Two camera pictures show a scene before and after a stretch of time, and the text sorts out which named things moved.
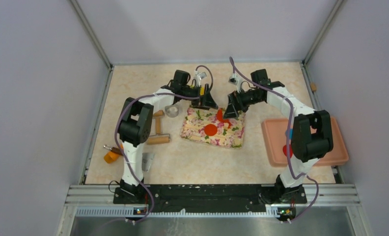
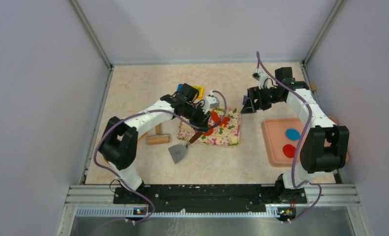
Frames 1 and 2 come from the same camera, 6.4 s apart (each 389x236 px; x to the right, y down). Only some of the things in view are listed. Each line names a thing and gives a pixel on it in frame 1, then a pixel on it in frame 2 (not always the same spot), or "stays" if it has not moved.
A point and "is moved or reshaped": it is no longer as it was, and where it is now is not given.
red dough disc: x=285 y=150 stays
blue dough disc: x=291 y=133 stays
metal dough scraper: x=147 y=159 to x=179 y=152
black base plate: x=210 y=198 stays
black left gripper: x=200 y=95 to x=199 y=117
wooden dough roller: x=159 y=137 stays
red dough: x=220 y=117 is moved or reshaped
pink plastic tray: x=274 y=131 stays
